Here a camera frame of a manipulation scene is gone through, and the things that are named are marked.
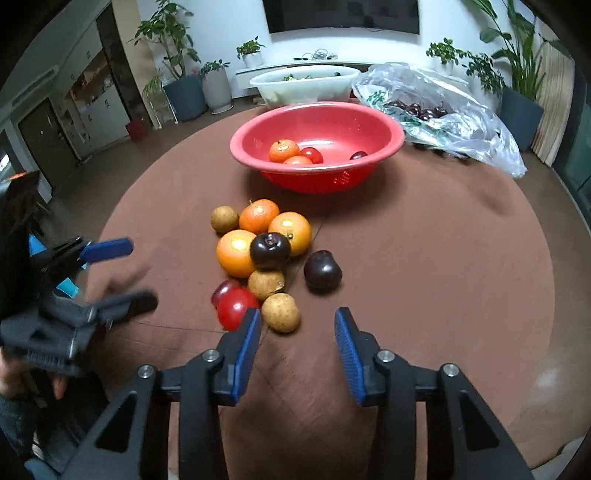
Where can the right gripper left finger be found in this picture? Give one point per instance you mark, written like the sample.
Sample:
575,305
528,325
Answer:
130,438

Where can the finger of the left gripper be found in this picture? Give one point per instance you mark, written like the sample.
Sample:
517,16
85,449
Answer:
107,311
101,251

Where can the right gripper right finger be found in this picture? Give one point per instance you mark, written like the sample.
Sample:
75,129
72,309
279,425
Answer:
465,438

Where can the red tomato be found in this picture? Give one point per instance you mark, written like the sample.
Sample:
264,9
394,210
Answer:
232,307
312,154

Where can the large orange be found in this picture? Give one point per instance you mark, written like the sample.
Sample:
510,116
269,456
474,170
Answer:
232,253

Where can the tangerine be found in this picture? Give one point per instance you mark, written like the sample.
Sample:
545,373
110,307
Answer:
257,216
282,150
298,160

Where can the person's left hand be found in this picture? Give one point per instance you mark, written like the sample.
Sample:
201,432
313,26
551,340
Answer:
12,373

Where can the small red plum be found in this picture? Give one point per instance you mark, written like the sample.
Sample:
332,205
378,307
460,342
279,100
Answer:
222,289

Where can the small potato far left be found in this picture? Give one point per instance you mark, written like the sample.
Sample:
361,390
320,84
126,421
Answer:
224,219

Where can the white display cabinet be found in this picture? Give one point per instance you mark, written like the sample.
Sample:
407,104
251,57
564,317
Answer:
95,94

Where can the red bin on floor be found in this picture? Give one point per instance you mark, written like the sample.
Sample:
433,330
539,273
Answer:
136,130

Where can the dark plum on pile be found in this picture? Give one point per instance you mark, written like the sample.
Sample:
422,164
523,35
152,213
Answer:
270,251

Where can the tangerine in pile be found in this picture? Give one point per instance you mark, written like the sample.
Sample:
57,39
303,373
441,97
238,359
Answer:
257,216

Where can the orange upper right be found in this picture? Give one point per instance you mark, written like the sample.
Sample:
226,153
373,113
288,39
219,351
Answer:
296,228

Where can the dark plum right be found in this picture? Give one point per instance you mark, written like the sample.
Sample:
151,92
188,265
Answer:
321,272

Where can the tangerine in red bowl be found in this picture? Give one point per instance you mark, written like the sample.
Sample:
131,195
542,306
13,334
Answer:
282,150

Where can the plant in white pot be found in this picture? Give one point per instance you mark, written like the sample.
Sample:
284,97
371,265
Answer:
216,87

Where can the tall plant blue pot left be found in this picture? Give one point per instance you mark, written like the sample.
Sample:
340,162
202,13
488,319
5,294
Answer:
166,28

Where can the dark plum in bowl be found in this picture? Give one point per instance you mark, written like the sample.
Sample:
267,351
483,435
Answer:
358,155

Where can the small plant on console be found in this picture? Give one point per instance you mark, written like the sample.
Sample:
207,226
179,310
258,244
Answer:
250,52

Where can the red plastic colander bowl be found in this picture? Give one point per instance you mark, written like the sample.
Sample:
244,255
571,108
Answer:
336,129

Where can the leafy greens in basin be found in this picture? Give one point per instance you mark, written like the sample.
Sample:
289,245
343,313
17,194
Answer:
292,77

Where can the white plastic basin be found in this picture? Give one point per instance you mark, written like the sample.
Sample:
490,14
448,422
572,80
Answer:
276,93

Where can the clear plastic bag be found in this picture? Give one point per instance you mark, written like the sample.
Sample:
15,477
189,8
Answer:
470,129

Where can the large plant blue pot right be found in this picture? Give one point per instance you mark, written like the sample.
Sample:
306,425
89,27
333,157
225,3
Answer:
522,50

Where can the striped curtain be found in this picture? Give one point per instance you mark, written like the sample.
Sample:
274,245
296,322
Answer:
555,97

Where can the leafy bush plant right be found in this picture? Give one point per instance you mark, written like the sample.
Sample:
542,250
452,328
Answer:
481,66

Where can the small plant right console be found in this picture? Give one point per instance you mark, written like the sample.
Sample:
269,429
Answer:
447,53

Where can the black wall television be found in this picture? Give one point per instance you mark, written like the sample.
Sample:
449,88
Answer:
290,15

